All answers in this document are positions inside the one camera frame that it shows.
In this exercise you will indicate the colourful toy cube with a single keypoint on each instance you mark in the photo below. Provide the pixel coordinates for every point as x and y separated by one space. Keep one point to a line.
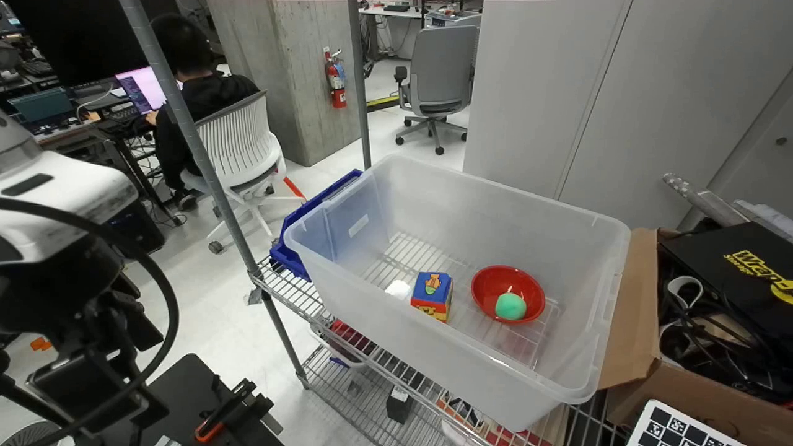
432 293

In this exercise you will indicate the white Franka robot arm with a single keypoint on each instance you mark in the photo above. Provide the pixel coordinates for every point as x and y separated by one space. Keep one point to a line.
58 190

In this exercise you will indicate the small white block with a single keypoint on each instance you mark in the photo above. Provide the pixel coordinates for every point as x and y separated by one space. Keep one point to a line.
397 289

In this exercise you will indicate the clear plastic bin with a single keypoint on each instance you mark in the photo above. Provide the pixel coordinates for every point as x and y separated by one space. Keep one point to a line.
463 206

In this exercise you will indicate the red bowl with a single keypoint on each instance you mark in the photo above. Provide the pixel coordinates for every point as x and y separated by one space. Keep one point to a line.
491 287

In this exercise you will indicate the blue plastic lid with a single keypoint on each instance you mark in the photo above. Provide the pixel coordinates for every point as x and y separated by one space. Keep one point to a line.
286 257

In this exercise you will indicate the green ball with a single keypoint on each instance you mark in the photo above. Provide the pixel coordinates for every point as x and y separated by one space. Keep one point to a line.
512 309

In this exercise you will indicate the upright grey metal pole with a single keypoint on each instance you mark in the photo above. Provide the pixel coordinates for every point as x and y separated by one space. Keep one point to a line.
361 84

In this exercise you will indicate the red fire extinguisher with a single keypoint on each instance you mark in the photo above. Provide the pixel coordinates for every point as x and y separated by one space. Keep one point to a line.
336 84

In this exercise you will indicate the grey office chair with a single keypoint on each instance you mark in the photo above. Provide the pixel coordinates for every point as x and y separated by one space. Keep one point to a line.
442 66

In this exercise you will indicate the small black box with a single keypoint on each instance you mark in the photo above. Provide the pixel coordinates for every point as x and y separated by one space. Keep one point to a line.
397 407

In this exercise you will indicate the concrete pillar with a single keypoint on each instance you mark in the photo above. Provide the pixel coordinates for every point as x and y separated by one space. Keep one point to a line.
282 66

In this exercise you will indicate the slanted grey metal pole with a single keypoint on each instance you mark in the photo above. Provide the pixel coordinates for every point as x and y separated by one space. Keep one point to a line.
206 165

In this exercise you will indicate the white cabinet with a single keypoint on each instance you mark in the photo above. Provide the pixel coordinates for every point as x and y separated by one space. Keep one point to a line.
579 90

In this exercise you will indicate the person in black hoodie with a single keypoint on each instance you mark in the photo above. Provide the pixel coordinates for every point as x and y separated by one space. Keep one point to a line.
203 96

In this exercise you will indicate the brown cardboard box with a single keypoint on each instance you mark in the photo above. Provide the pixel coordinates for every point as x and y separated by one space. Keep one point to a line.
633 313

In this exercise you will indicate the black platform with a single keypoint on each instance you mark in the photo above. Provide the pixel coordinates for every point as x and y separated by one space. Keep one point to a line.
177 397

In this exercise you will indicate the laptop with purple screen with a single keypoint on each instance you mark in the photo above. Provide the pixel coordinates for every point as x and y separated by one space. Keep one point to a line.
146 89

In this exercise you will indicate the silver metal tube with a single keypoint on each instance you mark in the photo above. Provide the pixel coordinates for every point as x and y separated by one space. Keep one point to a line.
702 200

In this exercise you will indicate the black bag yellow print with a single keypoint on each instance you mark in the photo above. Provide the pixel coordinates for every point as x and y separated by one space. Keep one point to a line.
721 250

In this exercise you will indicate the checkerboard calibration board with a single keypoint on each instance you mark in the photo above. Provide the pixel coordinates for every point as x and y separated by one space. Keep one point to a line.
673 424

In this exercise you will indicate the black monitor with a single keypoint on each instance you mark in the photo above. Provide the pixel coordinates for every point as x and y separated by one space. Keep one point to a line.
75 33

